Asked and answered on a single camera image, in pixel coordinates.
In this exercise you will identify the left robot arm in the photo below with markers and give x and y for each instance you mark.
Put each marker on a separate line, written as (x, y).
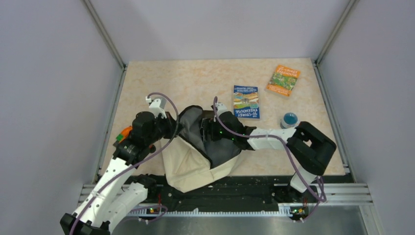
(103, 209)

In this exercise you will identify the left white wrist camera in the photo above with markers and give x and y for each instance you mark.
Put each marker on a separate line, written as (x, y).
(156, 106)

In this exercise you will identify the blue lidded jar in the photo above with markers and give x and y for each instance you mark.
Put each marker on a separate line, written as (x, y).
(289, 120)

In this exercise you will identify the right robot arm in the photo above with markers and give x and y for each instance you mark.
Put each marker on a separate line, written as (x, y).
(304, 143)

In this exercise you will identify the blue and white booklet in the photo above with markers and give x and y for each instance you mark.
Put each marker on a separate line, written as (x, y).
(246, 102)

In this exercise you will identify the orange tape dispenser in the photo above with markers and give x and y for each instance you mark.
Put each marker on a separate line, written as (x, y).
(123, 134)

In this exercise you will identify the orange paperback book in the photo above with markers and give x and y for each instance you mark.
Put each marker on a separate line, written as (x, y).
(283, 81)

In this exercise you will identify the beige canvas backpack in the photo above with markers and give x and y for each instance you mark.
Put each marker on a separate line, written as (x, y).
(191, 163)

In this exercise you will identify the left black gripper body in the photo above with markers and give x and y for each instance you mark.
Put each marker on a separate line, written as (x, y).
(164, 128)

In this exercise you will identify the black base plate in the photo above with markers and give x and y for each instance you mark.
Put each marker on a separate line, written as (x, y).
(229, 194)

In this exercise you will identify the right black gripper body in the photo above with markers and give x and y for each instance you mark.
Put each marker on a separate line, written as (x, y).
(217, 132)

